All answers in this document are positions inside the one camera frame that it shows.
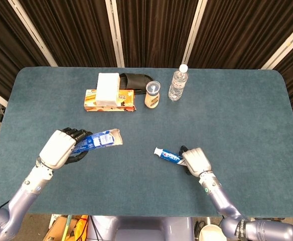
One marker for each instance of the clear plastic water bottle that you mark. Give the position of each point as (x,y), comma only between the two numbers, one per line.
(176,88)

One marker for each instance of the white round cup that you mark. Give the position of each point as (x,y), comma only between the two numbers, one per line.
(211,233)

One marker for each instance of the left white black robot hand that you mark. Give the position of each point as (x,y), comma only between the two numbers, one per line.
(56,150)

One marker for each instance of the dark brown pleated curtain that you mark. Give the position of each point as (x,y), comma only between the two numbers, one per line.
(156,30)

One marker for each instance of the blue toothpaste carton box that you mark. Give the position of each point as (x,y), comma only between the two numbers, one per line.
(104,139)

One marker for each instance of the left silver purple robot arm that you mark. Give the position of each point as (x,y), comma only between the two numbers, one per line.
(23,198)

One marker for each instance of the orange biscuit carton box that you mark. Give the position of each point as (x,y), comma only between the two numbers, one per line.
(126,100)

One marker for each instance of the white blue toothpaste tube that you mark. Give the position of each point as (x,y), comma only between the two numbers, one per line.
(169,155)

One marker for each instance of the beige bottle with clear cap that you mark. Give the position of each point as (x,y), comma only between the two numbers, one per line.
(152,99)

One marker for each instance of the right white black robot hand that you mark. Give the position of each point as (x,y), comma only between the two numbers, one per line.
(198,162)

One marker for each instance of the yellow plastic bag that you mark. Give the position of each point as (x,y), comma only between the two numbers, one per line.
(82,228)

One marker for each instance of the white rectangular box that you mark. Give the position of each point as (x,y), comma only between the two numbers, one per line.
(107,88)

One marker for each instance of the purple robot torso base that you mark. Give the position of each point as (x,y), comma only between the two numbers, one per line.
(141,226)

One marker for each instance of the black rubber slipper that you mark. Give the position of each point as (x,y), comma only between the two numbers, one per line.
(134,80)

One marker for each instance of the right silver purple robot arm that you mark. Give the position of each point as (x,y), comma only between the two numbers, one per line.
(221,200)

